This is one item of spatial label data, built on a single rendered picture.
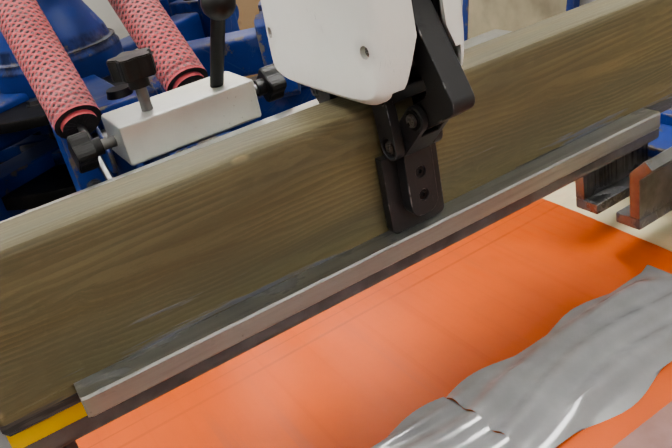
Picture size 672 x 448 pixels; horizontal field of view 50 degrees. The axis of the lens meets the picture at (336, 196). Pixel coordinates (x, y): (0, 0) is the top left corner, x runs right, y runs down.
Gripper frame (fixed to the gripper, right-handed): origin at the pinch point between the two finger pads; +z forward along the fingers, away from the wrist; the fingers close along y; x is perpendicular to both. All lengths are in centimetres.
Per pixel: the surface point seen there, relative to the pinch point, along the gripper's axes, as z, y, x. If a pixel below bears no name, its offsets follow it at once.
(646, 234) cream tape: 13.8, -1.2, 21.5
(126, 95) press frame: 5, -52, 1
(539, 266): 13.9, -4.0, 13.6
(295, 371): 14.0, -7.1, -4.8
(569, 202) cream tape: 13.8, -8.6, 21.9
